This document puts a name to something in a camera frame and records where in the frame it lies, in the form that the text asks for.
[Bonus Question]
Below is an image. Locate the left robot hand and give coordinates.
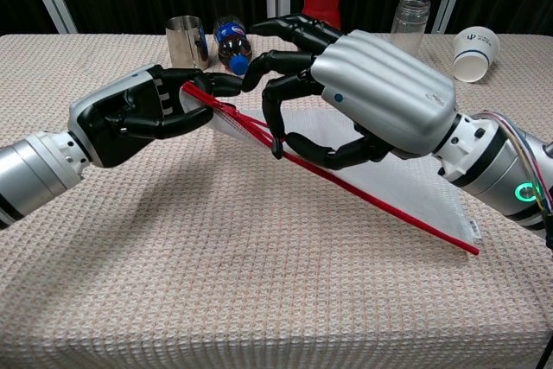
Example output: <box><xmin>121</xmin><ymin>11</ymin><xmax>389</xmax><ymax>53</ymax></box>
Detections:
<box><xmin>67</xmin><ymin>64</ymin><xmax>244</xmax><ymax>169</ymax></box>

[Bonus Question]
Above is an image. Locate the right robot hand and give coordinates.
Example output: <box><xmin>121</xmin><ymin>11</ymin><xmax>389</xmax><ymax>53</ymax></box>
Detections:
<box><xmin>241</xmin><ymin>13</ymin><xmax>462</xmax><ymax>171</ymax></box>

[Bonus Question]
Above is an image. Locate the clear mesh zipper pouch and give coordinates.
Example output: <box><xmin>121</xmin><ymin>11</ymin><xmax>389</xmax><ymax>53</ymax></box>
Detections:
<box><xmin>180</xmin><ymin>80</ymin><xmax>485</xmax><ymax>257</ymax></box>

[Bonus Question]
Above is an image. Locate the clear plastic jar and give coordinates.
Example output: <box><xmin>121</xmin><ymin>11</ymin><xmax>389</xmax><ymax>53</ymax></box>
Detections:
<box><xmin>390</xmin><ymin>0</ymin><xmax>432</xmax><ymax>57</ymax></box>

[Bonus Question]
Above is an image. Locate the stainless steel cup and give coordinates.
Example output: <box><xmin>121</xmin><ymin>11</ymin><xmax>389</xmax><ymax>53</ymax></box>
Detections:
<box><xmin>165</xmin><ymin>16</ymin><xmax>210</xmax><ymax>71</ymax></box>

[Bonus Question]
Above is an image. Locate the white paper cup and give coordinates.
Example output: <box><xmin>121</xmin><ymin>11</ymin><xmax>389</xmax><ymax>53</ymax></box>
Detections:
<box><xmin>453</xmin><ymin>26</ymin><xmax>501</xmax><ymax>84</ymax></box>

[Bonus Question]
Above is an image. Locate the blue-capped cola bottle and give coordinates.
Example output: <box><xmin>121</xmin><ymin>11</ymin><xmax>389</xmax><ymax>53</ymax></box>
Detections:
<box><xmin>212</xmin><ymin>16</ymin><xmax>254</xmax><ymax>77</ymax></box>

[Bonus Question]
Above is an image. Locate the beige waffle-weave tablecloth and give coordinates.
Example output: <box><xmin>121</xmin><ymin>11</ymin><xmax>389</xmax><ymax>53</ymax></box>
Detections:
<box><xmin>0</xmin><ymin>33</ymin><xmax>553</xmax><ymax>369</ymax></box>

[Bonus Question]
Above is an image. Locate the multicoloured arm cable bundle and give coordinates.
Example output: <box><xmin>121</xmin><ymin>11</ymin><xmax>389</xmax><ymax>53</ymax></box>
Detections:
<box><xmin>478</xmin><ymin>110</ymin><xmax>553</xmax><ymax>217</ymax></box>

